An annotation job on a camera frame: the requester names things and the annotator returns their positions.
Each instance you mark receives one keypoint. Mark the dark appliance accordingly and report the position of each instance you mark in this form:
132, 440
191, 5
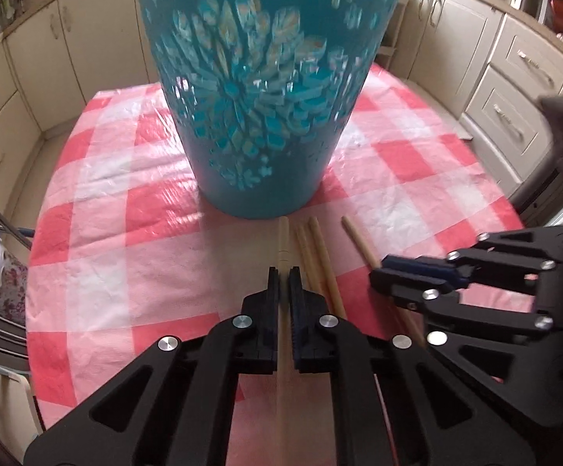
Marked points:
543, 189

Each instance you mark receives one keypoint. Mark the cream kitchen cabinet doors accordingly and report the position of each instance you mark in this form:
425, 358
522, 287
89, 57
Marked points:
92, 48

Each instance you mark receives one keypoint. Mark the cream drawer unit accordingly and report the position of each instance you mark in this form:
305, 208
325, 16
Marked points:
504, 87

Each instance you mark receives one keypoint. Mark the pale wooden chopstick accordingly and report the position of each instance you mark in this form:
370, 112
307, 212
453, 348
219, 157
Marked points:
325, 262
308, 257
361, 247
283, 242

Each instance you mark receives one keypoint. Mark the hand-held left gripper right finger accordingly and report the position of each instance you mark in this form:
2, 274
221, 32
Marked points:
298, 320

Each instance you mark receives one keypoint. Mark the teal plastic cutout basket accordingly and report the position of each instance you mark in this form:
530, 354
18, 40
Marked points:
257, 196

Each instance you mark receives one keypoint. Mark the white shelf rack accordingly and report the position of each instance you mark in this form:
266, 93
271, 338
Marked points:
392, 29

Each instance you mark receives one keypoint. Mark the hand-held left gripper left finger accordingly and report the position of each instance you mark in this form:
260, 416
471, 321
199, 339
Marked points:
270, 320

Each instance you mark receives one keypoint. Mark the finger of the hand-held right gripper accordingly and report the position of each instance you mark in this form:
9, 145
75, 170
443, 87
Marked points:
407, 284
427, 268

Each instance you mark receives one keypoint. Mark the floral cloth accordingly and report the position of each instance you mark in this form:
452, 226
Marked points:
12, 286

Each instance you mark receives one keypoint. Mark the red white checkered tablecloth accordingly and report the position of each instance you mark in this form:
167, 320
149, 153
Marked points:
130, 252

